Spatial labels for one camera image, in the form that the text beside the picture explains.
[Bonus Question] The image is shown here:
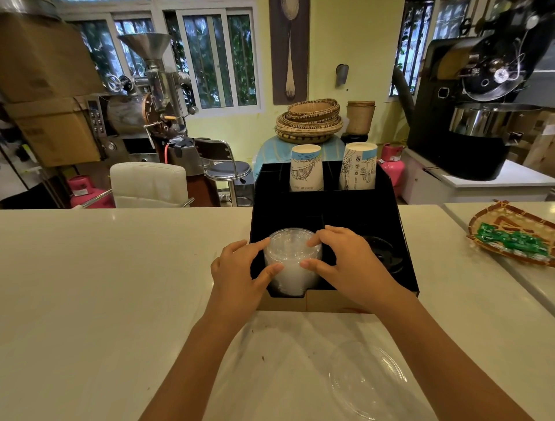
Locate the person's right hand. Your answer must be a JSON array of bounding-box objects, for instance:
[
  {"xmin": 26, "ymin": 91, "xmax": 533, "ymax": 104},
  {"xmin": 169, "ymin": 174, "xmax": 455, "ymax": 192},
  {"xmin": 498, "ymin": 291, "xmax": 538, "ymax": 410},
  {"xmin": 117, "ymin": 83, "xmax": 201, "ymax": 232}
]
[{"xmin": 299, "ymin": 226, "xmax": 405, "ymax": 314}]

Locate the person's left hand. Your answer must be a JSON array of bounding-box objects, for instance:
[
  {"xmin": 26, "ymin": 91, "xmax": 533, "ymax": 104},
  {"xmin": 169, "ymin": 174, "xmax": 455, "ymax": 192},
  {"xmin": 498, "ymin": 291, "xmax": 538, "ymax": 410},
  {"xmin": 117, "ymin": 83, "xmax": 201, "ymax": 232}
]
[{"xmin": 208, "ymin": 238, "xmax": 285, "ymax": 324}]

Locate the stack of clear plastic lids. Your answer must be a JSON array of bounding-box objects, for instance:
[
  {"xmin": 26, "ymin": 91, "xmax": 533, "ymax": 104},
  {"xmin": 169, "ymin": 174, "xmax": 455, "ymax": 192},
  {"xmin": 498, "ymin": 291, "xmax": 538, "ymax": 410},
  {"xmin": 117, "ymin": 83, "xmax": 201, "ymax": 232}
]
[{"xmin": 263, "ymin": 228, "xmax": 324, "ymax": 298}]

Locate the person's left forearm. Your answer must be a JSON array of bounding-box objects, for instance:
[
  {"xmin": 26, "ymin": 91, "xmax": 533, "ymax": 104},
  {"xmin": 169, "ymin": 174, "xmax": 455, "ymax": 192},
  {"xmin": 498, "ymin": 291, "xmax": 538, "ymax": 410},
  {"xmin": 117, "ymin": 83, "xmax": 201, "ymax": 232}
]
[{"xmin": 139, "ymin": 304, "xmax": 245, "ymax": 421}]

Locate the person's right forearm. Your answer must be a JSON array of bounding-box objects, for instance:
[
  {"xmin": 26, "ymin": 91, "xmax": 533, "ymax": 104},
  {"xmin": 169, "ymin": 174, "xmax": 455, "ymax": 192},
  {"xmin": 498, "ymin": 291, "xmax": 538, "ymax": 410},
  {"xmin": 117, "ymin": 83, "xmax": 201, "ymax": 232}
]
[{"xmin": 369, "ymin": 288, "xmax": 535, "ymax": 421}]

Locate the black cup organizer box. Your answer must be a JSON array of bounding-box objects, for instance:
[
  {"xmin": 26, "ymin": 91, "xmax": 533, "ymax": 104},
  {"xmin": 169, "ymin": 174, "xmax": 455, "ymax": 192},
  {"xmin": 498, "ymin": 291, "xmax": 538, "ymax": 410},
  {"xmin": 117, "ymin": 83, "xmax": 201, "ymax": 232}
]
[{"xmin": 249, "ymin": 160, "xmax": 420, "ymax": 314}]

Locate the stack of black lids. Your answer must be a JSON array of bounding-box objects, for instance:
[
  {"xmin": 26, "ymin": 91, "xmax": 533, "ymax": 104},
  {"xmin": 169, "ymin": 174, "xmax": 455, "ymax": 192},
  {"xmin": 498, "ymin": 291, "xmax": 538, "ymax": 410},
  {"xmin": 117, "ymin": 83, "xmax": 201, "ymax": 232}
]
[{"xmin": 362, "ymin": 235, "xmax": 405, "ymax": 275}]

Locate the stack of printed paper cups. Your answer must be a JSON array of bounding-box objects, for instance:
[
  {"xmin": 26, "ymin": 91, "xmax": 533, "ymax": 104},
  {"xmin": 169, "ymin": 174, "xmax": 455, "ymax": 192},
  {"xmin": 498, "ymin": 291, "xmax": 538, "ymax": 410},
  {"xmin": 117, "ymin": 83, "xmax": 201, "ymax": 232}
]
[
  {"xmin": 339, "ymin": 142, "xmax": 378, "ymax": 191},
  {"xmin": 289, "ymin": 144, "xmax": 325, "ymax": 192}
]

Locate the pink gas cylinder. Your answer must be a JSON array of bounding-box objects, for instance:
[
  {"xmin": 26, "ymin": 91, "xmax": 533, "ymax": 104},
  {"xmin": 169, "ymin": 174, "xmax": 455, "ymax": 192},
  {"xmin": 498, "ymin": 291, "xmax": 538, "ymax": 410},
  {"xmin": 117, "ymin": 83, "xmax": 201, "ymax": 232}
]
[
  {"xmin": 67, "ymin": 175, "xmax": 116, "ymax": 209},
  {"xmin": 378, "ymin": 143, "xmax": 406, "ymax": 200}
]

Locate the light blue round table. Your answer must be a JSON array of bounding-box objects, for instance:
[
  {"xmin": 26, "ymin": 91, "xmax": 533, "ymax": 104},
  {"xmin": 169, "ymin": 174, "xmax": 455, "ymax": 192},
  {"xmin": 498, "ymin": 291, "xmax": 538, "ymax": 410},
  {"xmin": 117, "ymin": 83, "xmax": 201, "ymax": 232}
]
[{"xmin": 252, "ymin": 135, "xmax": 347, "ymax": 179}]

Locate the stack of woven flat baskets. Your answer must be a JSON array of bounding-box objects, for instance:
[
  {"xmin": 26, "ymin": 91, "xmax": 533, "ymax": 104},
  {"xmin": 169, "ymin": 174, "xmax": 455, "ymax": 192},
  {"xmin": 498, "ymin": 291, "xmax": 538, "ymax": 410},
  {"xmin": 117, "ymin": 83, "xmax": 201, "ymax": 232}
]
[{"xmin": 274, "ymin": 98, "xmax": 344, "ymax": 145}]

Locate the metal bar stool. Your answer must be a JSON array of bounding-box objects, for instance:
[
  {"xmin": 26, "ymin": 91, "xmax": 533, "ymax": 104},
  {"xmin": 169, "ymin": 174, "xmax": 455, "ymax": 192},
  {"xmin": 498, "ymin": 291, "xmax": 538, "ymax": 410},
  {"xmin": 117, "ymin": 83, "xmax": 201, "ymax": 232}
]
[{"xmin": 193, "ymin": 138, "xmax": 253, "ymax": 207}]

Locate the tall woven cylinder basket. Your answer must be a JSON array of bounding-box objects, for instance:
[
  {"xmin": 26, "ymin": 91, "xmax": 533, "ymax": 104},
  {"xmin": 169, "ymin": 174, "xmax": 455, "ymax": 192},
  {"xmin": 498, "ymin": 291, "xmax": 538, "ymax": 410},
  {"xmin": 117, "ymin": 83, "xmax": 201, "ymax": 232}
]
[{"xmin": 345, "ymin": 101, "xmax": 376, "ymax": 136}]

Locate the single clear dome lid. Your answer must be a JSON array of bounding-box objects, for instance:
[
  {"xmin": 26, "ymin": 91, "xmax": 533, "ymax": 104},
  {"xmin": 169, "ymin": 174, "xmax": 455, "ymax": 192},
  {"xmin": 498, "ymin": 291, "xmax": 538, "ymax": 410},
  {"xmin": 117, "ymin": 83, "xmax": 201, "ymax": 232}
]
[{"xmin": 328, "ymin": 340, "xmax": 422, "ymax": 421}]

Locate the white counter cabinet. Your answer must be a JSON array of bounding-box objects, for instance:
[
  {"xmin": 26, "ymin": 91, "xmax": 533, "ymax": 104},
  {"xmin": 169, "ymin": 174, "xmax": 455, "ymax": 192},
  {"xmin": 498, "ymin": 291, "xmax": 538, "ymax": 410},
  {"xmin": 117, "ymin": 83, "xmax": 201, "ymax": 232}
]
[{"xmin": 401, "ymin": 148, "xmax": 555, "ymax": 205}]

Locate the white padded chair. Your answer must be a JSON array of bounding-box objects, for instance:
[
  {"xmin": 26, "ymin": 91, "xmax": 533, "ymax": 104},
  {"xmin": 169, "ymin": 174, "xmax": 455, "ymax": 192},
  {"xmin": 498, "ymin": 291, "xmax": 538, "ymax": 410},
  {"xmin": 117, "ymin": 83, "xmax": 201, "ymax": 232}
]
[{"xmin": 109, "ymin": 162, "xmax": 195, "ymax": 209}]

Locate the woven bamboo tray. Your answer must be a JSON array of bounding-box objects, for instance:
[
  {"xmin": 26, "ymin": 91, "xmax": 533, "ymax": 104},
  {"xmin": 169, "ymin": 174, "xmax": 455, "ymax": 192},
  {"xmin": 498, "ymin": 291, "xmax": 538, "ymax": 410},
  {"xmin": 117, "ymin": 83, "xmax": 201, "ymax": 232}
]
[{"xmin": 467, "ymin": 200, "xmax": 555, "ymax": 268}]

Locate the pile of green sachets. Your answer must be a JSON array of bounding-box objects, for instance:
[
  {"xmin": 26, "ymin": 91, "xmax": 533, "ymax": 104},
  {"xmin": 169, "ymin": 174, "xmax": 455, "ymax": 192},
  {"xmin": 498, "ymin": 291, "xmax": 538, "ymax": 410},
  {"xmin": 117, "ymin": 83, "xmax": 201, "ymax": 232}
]
[{"xmin": 476, "ymin": 222, "xmax": 552, "ymax": 261}]

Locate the black coffee roaster machine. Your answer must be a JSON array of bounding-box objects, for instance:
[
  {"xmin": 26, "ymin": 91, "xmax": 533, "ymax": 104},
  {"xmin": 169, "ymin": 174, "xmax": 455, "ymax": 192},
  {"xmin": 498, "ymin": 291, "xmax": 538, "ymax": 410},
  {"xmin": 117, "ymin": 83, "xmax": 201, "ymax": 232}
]
[{"xmin": 407, "ymin": 0, "xmax": 555, "ymax": 182}]

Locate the barred window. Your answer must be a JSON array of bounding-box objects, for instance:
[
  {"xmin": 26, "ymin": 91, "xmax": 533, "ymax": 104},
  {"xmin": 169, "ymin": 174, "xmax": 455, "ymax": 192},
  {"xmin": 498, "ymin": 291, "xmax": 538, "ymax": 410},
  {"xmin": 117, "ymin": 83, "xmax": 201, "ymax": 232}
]
[{"xmin": 389, "ymin": 0, "xmax": 435, "ymax": 98}]

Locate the white framed window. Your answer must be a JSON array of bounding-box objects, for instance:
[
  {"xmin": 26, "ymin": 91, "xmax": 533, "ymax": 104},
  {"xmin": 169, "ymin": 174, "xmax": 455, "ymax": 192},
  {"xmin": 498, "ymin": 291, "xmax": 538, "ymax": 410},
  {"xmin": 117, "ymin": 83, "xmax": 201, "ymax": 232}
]
[
  {"xmin": 162, "ymin": 7, "xmax": 264, "ymax": 115},
  {"xmin": 60, "ymin": 12, "xmax": 158, "ymax": 87}
]

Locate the silver coffee roaster machine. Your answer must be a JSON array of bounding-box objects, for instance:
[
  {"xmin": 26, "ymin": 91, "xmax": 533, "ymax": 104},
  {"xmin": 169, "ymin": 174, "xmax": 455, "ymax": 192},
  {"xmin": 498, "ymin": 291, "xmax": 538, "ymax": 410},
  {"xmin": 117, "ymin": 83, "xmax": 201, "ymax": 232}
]
[{"xmin": 84, "ymin": 32, "xmax": 205, "ymax": 176}]

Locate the stack of cardboard boxes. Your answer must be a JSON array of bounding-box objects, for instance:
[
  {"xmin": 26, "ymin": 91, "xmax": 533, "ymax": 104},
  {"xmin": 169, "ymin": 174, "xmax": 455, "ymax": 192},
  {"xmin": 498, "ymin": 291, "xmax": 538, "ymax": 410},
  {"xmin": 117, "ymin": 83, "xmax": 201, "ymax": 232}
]
[{"xmin": 506, "ymin": 109, "xmax": 555, "ymax": 178}]

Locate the small cardboard box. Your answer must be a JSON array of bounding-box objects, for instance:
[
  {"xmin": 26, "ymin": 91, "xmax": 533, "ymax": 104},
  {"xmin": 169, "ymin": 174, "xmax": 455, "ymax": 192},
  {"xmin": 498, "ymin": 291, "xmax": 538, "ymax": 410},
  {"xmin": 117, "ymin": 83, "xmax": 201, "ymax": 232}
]
[{"xmin": 3, "ymin": 95, "xmax": 104, "ymax": 168}]

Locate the large cardboard box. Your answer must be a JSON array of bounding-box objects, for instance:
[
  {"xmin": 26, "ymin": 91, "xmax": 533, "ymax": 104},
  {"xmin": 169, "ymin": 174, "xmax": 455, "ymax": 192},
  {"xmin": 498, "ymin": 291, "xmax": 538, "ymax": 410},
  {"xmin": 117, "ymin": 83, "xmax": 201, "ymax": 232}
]
[{"xmin": 0, "ymin": 12, "xmax": 106, "ymax": 105}]

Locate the spoon wall poster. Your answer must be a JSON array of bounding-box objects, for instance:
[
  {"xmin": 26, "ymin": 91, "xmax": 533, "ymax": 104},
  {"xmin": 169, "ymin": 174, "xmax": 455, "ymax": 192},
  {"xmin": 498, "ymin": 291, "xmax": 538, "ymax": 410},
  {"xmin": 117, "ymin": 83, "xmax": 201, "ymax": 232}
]
[{"xmin": 268, "ymin": 0, "xmax": 311, "ymax": 106}]

